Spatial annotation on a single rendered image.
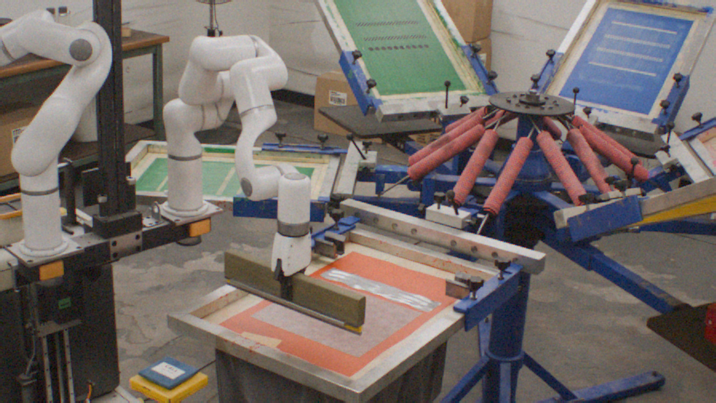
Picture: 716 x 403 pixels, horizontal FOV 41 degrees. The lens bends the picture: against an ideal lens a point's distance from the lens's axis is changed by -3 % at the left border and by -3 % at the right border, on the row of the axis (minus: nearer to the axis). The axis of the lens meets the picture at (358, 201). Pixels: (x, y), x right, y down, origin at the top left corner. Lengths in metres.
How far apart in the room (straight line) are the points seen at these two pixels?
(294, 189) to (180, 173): 0.53
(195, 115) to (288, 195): 0.50
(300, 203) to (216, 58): 0.42
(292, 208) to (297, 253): 0.12
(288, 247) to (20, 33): 0.78
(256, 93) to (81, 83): 0.41
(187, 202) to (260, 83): 0.51
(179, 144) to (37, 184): 0.42
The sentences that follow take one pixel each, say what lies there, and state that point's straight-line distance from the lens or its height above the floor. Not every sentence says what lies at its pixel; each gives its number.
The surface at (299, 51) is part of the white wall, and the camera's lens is 8.06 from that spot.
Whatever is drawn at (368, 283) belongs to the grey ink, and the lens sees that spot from 2.73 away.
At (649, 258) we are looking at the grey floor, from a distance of 5.65.
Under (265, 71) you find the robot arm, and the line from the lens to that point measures 2.34.
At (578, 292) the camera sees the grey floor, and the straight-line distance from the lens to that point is 5.10.
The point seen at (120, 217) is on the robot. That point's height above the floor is 1.17.
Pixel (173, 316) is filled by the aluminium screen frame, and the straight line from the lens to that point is 2.48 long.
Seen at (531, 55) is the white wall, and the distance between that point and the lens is 6.99.
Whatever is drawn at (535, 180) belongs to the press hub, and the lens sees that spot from 3.36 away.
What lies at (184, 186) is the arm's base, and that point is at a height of 1.22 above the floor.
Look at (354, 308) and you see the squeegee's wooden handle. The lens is 2.25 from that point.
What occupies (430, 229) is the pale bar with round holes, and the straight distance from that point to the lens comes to 2.92.
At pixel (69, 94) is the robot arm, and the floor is 1.54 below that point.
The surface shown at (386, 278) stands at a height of 0.95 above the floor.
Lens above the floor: 2.13
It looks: 21 degrees down
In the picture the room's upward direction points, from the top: 3 degrees clockwise
